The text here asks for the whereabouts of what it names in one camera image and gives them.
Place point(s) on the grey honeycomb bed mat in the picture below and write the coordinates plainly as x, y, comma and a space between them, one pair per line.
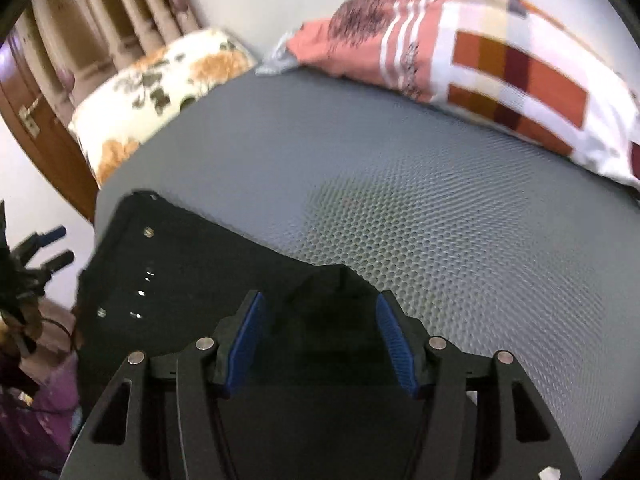
400, 210

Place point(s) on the black pants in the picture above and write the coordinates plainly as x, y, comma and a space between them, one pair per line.
200, 270

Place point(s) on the red checked pillow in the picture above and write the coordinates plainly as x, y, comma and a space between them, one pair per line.
500, 60

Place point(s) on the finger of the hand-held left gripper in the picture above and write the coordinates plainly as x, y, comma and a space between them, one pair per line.
50, 234
60, 261

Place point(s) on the floral pillow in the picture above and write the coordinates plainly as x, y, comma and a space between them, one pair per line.
150, 90

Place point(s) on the brown wooden door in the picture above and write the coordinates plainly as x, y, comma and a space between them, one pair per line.
45, 150

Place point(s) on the beige patterned curtain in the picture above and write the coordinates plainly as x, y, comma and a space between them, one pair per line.
100, 20

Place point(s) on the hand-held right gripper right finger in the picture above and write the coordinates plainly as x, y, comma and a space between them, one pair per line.
397, 345

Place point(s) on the small grey cloth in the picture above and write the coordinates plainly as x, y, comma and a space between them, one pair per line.
275, 60

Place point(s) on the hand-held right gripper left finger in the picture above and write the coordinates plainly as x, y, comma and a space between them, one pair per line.
245, 345

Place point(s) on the purple patterned cloth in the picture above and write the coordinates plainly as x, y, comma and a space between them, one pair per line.
45, 410

